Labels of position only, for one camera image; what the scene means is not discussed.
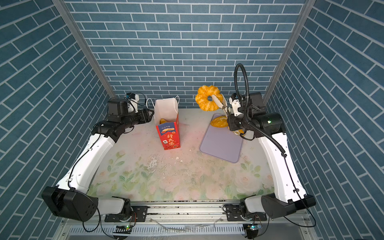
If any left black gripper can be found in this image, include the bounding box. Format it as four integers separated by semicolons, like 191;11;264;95
119;107;155;130

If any long seeded bread loaf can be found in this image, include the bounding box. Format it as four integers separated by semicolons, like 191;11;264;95
210;116;229;128

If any orange round bun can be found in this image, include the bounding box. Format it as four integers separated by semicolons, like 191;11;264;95
160;119;168;125

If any braided wreath bread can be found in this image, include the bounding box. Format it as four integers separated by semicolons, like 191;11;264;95
195;85;224;112

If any red white paper bag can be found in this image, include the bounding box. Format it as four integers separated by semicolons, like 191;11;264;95
146;96;181;150

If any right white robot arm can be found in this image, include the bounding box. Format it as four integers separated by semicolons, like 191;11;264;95
227;113;316;219

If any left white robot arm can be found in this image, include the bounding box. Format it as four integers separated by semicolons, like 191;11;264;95
42;109;154;222

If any lavender plastic tray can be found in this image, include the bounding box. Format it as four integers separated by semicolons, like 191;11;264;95
200;124;243;163

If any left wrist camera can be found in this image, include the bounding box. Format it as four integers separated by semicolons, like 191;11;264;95
108;93;140;117

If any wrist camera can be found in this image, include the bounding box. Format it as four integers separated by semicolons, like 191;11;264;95
108;93;140;117
229;97;242;117

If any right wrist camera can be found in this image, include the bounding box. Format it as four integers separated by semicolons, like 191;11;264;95
229;97;242;117

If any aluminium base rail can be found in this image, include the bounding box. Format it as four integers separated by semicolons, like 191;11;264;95
53;201;317;240

